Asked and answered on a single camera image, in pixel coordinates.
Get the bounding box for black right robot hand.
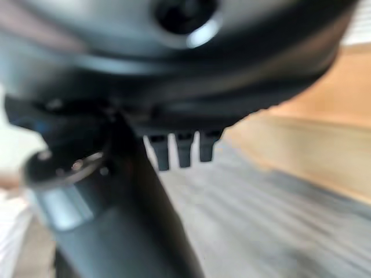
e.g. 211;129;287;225
0;0;359;278

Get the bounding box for white bed clothes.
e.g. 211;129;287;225
0;188;32;278

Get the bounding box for grey striped bed sheet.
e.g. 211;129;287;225
143;136;371;278

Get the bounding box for light wooden bed frame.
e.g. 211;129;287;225
221;46;371;203

